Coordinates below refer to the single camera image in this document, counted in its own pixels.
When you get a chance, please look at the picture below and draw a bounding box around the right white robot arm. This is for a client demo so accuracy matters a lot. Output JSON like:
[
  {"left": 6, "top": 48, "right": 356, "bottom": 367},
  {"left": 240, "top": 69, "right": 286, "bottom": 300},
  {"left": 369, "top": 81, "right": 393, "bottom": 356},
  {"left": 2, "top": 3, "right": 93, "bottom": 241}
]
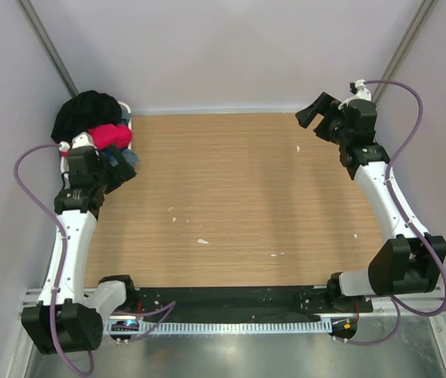
[{"left": 295, "top": 80, "right": 446, "bottom": 312}]

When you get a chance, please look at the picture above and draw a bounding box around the grey blue t shirt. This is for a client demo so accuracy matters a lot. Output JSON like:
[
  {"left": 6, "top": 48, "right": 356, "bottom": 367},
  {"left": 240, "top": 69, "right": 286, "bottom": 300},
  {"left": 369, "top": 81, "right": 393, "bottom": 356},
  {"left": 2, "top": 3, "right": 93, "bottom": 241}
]
[{"left": 102, "top": 108, "right": 139, "bottom": 167}]

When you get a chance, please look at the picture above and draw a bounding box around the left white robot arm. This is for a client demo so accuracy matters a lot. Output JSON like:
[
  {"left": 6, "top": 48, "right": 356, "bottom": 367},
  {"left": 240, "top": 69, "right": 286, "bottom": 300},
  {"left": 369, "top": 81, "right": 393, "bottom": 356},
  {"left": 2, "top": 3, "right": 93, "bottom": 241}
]
[{"left": 21, "top": 132, "right": 139, "bottom": 354}]

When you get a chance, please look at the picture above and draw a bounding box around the white slotted cable duct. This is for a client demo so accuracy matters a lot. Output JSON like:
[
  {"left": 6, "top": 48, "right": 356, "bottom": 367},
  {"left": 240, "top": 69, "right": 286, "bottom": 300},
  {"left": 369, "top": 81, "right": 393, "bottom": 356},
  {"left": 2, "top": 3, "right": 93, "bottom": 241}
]
[{"left": 106, "top": 318, "right": 333, "bottom": 336}]

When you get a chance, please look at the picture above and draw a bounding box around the black t shirt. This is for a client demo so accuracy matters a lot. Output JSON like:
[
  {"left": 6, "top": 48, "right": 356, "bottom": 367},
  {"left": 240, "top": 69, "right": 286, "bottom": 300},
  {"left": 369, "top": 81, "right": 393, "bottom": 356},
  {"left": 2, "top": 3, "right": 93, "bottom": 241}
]
[{"left": 50, "top": 91, "right": 122, "bottom": 143}]

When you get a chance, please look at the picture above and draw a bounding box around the aluminium frame rail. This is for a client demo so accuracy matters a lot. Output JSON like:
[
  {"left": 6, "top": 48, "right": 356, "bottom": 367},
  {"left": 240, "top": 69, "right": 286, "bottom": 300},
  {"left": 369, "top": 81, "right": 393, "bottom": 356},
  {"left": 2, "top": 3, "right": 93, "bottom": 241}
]
[{"left": 21, "top": 286, "right": 446, "bottom": 322}]

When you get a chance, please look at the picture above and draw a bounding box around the red t shirt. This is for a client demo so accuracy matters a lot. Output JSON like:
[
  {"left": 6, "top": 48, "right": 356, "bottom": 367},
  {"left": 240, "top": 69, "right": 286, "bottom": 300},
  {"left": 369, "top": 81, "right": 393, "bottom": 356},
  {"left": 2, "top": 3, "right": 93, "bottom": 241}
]
[{"left": 88, "top": 124, "right": 133, "bottom": 150}]

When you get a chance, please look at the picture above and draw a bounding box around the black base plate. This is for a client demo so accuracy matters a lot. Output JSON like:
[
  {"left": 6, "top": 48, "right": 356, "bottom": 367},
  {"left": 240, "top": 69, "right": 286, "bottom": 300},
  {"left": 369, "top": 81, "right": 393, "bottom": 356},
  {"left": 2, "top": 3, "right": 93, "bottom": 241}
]
[{"left": 138, "top": 285, "right": 374, "bottom": 324}]

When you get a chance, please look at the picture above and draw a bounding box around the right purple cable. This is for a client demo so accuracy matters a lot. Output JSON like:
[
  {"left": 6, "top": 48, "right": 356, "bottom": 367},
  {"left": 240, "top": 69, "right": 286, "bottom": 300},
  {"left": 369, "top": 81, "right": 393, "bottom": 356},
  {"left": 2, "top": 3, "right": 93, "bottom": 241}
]
[{"left": 343, "top": 80, "right": 446, "bottom": 347}]

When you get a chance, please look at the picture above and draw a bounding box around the white laundry basket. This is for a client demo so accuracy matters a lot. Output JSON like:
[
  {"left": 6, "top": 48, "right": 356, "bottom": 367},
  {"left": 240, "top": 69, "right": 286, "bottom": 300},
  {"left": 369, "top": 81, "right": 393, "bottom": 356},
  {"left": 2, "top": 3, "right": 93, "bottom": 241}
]
[{"left": 58, "top": 102, "right": 139, "bottom": 173}]

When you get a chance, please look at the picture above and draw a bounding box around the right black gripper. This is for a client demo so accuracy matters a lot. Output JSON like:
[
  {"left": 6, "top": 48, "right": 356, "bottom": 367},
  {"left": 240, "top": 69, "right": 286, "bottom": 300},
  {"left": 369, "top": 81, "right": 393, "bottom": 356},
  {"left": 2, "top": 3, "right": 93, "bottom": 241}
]
[{"left": 295, "top": 93, "right": 351, "bottom": 146}]

